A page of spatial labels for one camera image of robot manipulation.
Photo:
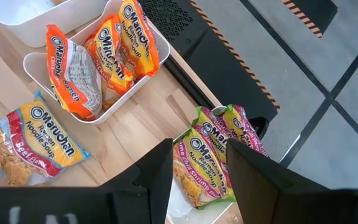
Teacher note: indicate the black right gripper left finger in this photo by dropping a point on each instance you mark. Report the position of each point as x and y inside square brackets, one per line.
[154, 186]

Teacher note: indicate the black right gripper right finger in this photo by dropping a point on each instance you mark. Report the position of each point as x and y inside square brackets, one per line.
[259, 193]

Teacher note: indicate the green lime shrimp noodle pack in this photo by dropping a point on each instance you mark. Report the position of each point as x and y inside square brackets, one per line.
[244, 130]
[197, 165]
[211, 130]

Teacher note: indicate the blue beef Maruchan noodle pack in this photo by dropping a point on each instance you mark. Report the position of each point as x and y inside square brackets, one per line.
[39, 137]

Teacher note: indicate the orange chicken Maruchan noodle pack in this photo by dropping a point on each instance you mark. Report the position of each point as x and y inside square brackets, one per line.
[110, 46]
[138, 37]
[82, 71]

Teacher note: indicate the white plastic bin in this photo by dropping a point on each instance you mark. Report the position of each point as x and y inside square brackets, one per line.
[182, 211]
[135, 90]
[42, 25]

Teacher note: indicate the black mat with striped edge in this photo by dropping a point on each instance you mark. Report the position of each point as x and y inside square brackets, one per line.
[216, 62]
[315, 12]

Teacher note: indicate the black aluminium table frame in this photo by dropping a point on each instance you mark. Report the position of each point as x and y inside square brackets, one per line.
[183, 79]

